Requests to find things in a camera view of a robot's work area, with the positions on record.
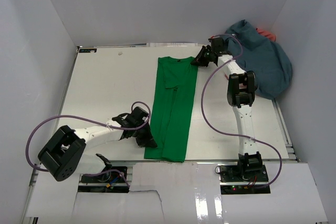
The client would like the green polo shirt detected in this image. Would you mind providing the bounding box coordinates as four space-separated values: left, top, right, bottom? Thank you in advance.
144 57 198 162

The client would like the coral red t shirt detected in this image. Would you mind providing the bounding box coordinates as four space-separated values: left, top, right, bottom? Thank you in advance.
256 28 277 42

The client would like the aluminium table frame rail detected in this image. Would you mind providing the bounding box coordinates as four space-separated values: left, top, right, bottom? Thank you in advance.
272 100 300 163

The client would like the white paper sheet front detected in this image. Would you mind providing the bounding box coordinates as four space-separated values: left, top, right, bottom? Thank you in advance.
26 162 328 223

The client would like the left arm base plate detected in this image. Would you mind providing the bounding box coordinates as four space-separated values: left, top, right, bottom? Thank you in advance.
78 166 129 193

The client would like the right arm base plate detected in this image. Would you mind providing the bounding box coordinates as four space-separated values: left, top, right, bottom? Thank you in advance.
214 165 271 195

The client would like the blue-grey t shirt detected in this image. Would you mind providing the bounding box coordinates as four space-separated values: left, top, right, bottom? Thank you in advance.
223 20 293 100

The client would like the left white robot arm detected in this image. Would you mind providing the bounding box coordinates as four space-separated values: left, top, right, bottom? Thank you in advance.
38 106 157 182

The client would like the white printed label strip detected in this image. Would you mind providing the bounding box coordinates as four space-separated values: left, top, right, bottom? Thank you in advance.
146 42 198 47

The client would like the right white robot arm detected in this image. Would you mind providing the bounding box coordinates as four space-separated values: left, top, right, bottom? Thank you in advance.
191 36 263 182

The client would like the black label sticker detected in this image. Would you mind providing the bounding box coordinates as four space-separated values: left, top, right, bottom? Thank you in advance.
78 48 97 54

